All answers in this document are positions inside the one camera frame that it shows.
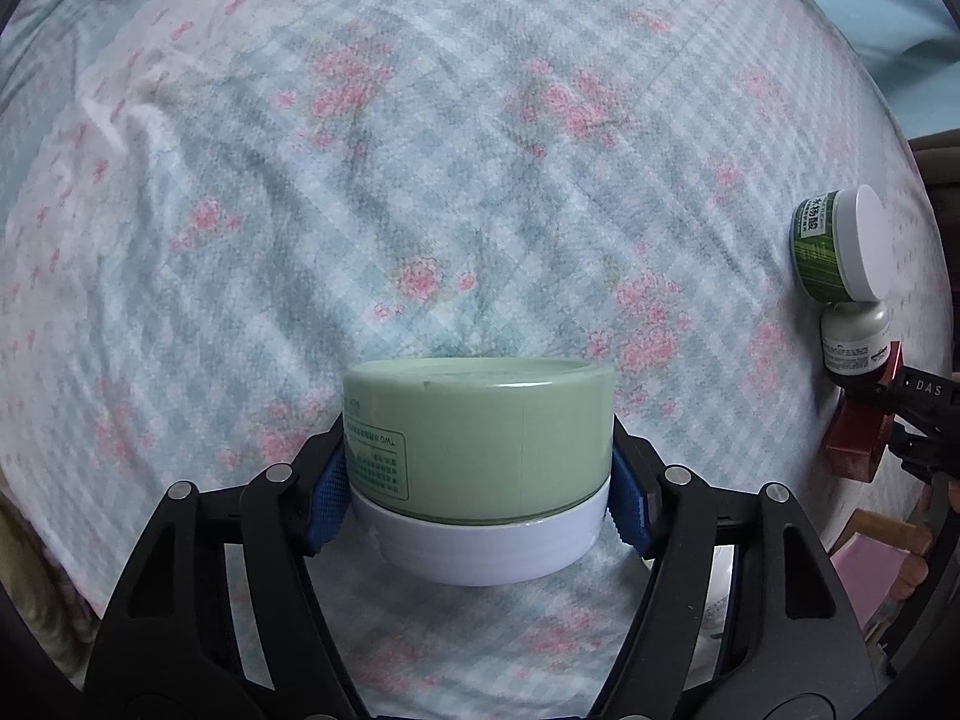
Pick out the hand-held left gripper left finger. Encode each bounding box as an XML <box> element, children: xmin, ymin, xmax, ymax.
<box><xmin>81</xmin><ymin>421</ymin><xmax>370</xmax><ymax>720</ymax></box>

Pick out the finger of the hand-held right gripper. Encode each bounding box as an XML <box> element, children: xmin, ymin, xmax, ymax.
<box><xmin>889</xmin><ymin>424</ymin><xmax>960</xmax><ymax>482</ymax></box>
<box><xmin>846</xmin><ymin>366</ymin><xmax>960</xmax><ymax>422</ymax></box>

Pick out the floral checked bedsheet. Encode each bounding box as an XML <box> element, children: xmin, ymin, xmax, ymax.
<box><xmin>0</xmin><ymin>0</ymin><xmax>955</xmax><ymax>700</ymax></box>

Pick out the red-brown block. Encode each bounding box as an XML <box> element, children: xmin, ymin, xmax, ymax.
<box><xmin>825</xmin><ymin>341</ymin><xmax>907</xmax><ymax>482</ymax></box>

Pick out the pale green jar white lid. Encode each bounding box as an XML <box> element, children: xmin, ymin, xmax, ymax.
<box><xmin>341</xmin><ymin>358</ymin><xmax>616</xmax><ymax>587</ymax></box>

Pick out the dark green jar white lid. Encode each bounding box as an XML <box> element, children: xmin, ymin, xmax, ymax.
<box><xmin>791</xmin><ymin>186</ymin><xmax>898</xmax><ymax>303</ymax></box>

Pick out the pink box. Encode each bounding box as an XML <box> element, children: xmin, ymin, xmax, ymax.
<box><xmin>831</xmin><ymin>536</ymin><xmax>913</xmax><ymax>632</ymax></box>

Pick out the tan wooden block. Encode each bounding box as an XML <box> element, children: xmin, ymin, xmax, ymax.
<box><xmin>844</xmin><ymin>508</ymin><xmax>932</xmax><ymax>557</ymax></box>

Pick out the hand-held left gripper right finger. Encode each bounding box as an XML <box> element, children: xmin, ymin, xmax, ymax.
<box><xmin>600</xmin><ymin>414</ymin><xmax>882</xmax><ymax>720</ymax></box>

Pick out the small white jar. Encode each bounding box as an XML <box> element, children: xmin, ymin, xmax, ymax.
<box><xmin>820</xmin><ymin>300</ymin><xmax>892</xmax><ymax>378</ymax></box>

